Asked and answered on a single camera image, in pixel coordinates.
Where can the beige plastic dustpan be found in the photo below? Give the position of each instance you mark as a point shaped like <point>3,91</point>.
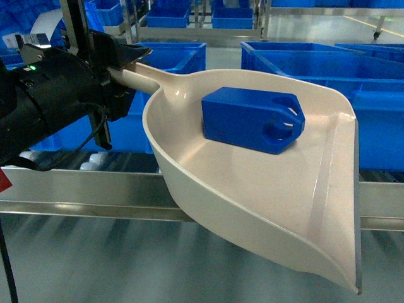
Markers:
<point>299,209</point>

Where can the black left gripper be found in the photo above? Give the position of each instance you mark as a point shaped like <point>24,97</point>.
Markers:
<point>104,52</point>

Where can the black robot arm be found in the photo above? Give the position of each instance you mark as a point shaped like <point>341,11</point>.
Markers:
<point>41,98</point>

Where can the large blue crate right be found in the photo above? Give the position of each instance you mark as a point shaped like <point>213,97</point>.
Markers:
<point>373,86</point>

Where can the blue storage bin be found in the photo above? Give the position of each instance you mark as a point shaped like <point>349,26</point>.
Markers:
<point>168,17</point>

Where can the steel shelf rack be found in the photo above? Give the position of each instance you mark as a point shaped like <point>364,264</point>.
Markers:
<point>140,195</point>

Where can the blue plastic block part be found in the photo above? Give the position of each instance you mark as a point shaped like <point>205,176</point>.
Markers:
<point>264,121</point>

